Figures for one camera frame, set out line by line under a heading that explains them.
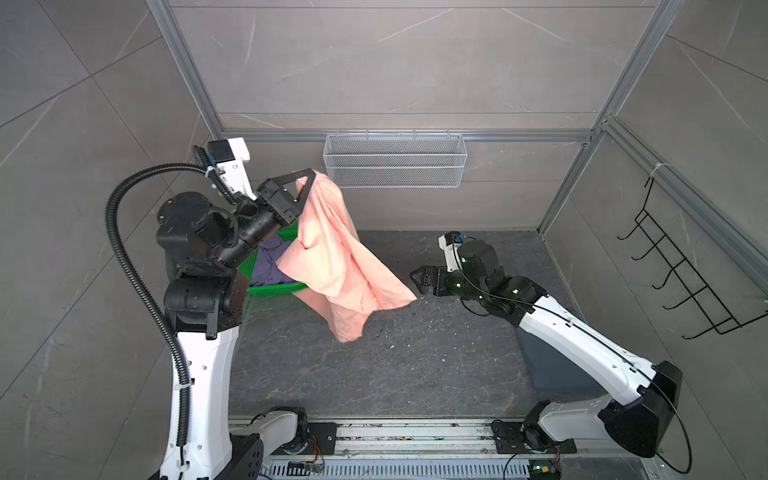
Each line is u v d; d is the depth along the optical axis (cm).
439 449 73
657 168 70
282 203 40
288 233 51
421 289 65
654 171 70
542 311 48
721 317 59
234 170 40
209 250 35
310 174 46
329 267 50
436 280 63
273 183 40
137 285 33
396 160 101
